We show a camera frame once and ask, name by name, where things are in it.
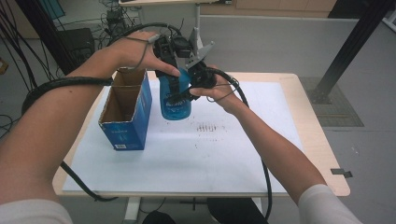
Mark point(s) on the white left sleeve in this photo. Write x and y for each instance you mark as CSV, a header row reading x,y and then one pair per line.
x,y
31,213

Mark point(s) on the white background table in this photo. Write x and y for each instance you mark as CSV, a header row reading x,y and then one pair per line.
x,y
196,34

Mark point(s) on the person's left hand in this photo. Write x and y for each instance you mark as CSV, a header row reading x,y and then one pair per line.
x,y
134,53

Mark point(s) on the grey grid floor mat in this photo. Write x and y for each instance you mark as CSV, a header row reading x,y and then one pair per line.
x,y
339,115

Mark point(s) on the blue cardboard box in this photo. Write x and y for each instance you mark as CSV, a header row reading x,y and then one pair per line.
x,y
130,130

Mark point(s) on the black metal stand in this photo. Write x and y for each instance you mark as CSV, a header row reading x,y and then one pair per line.
x,y
351,46

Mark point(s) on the black box on floor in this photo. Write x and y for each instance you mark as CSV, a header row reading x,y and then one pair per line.
x,y
76,43

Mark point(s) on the light wooden table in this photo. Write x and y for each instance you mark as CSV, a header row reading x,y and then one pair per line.
x,y
311,124

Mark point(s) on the teal panel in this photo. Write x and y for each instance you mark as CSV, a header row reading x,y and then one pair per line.
x,y
53,7

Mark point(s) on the white paper sheet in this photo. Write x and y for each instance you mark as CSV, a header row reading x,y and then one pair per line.
x,y
202,161

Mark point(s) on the yellow object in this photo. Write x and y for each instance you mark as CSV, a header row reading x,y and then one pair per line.
x,y
2,66

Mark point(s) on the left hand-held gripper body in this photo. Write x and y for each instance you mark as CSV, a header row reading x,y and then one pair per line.
x,y
168,49

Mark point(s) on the white sleeve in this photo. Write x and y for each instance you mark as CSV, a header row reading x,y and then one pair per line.
x,y
327,207
31,213

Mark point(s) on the black tape strip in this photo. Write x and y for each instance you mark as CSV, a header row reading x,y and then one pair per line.
x,y
339,171

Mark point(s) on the white right sleeve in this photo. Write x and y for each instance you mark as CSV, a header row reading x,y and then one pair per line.
x,y
327,207

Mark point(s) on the grey electronic device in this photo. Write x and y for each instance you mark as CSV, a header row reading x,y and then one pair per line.
x,y
115,20

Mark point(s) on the person's right hand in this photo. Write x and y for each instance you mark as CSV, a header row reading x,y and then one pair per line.
x,y
227,93

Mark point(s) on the blue bottle with white cap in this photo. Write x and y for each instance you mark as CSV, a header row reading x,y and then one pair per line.
x,y
176,110

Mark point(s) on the wooden cabinet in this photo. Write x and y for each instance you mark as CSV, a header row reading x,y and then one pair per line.
x,y
267,6

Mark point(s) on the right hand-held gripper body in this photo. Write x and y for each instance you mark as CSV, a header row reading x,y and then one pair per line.
x,y
202,76

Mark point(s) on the person's dark-clothed leg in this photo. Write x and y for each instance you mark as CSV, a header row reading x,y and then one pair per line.
x,y
233,213
158,218

